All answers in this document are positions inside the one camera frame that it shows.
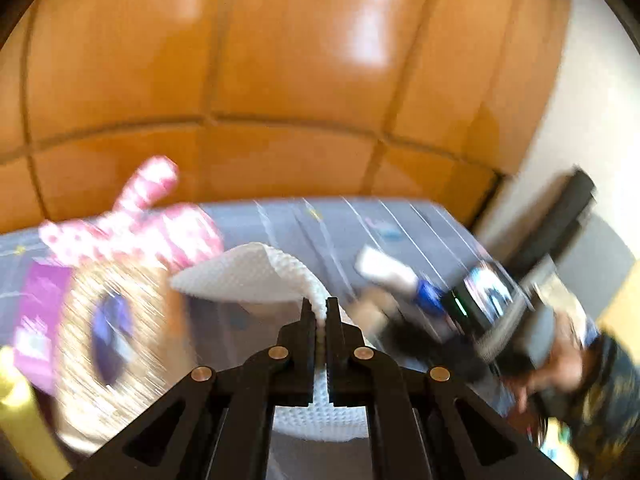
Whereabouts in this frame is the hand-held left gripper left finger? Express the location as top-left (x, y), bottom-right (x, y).
top-left (65, 297), bottom-right (318, 480)

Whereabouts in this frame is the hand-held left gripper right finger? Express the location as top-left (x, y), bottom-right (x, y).
top-left (325, 297), bottom-right (576, 480)

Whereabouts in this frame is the blue tissue packet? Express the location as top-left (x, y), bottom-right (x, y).
top-left (415, 280), bottom-right (447, 314)

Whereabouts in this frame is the white waffle towel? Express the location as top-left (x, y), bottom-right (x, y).
top-left (170, 242), bottom-right (373, 442)

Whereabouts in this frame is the person's right hand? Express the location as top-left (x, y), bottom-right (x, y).
top-left (514, 314), bottom-right (599, 442)

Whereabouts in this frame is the black fuzzy cloth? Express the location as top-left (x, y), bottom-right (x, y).
top-left (375, 305), bottom-right (483, 382)

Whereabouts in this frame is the white sock with teal band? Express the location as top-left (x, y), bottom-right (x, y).
top-left (356, 246), bottom-right (418, 292)

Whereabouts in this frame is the black chair back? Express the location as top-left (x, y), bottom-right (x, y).
top-left (504, 167), bottom-right (599, 272)

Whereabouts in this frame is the pink spotted plush toy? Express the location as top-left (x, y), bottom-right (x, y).
top-left (39, 156), bottom-right (224, 273)

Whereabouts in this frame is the purple cardboard box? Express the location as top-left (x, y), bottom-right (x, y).
top-left (12, 260), bottom-right (73, 392)

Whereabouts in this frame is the yellow cylinder object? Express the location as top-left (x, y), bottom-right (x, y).
top-left (0, 347), bottom-right (71, 480)

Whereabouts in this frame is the wooden wardrobe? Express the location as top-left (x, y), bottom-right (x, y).
top-left (0, 0), bottom-right (573, 233)

